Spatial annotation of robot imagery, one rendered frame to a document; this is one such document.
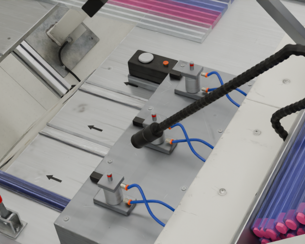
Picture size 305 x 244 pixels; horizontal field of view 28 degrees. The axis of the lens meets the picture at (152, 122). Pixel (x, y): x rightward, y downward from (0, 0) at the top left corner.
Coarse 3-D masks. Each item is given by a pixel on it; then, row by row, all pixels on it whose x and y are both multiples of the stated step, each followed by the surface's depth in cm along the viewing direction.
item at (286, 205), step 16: (304, 128) 63; (304, 144) 60; (288, 160) 60; (304, 160) 57; (288, 176) 57; (304, 176) 54; (272, 192) 57; (288, 192) 54; (304, 192) 52; (272, 208) 55; (288, 208) 52; (304, 208) 50; (256, 224) 55; (272, 224) 53; (288, 224) 51; (304, 224) 51; (272, 240) 54
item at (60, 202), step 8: (0, 176) 87; (8, 176) 87; (8, 184) 86; (16, 184) 86; (24, 184) 86; (32, 184) 85; (24, 192) 86; (32, 192) 84; (40, 192) 84; (48, 192) 84; (48, 200) 83; (56, 200) 83; (64, 200) 83
